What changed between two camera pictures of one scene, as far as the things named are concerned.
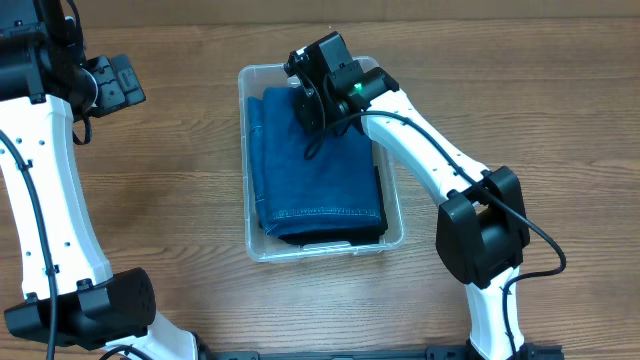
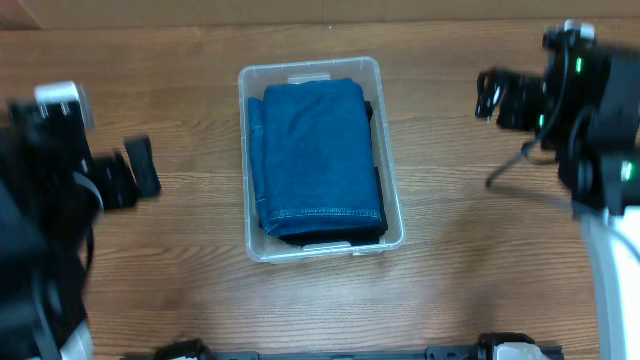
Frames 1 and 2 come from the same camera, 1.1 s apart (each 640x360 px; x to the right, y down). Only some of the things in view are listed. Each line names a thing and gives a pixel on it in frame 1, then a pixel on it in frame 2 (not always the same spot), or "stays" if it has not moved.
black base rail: x=526 y=352 stays
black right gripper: x=304 y=113 → x=516 y=90
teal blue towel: x=308 y=179 stays
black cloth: x=360 y=236 stays
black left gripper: x=113 y=96 → x=120 y=183
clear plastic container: x=311 y=195 stays
